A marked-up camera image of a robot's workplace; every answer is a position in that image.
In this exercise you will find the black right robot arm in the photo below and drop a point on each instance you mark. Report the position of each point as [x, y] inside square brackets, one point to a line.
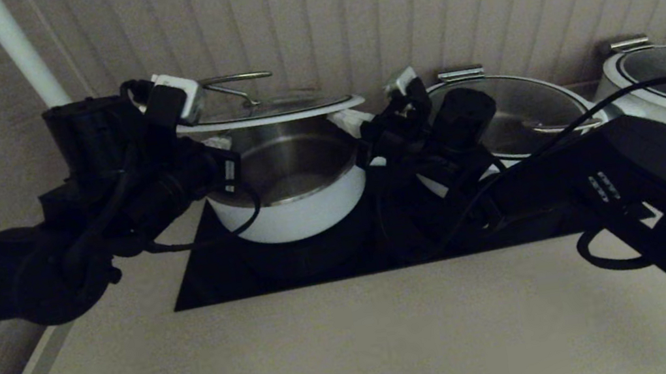
[634, 168]

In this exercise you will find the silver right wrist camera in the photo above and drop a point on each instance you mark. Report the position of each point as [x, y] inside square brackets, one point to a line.
[400, 81]

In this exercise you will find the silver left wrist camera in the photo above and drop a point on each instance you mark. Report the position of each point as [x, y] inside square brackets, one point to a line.
[181, 97]

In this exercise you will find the white metal pole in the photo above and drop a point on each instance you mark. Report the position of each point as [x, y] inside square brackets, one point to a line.
[14, 43]

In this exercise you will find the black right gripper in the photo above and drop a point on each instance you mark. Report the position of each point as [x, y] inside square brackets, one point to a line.
[398, 137]

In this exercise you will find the middle white pot with lid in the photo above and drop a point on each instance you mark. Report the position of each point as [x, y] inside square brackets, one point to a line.
[525, 105]

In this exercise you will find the large black glass cooktop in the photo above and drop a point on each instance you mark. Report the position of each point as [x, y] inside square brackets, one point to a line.
[318, 262]

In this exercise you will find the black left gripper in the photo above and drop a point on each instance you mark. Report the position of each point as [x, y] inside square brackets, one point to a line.
[199, 174]

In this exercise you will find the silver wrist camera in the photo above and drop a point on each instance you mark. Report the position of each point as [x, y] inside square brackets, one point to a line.
[400, 81]
[181, 97]

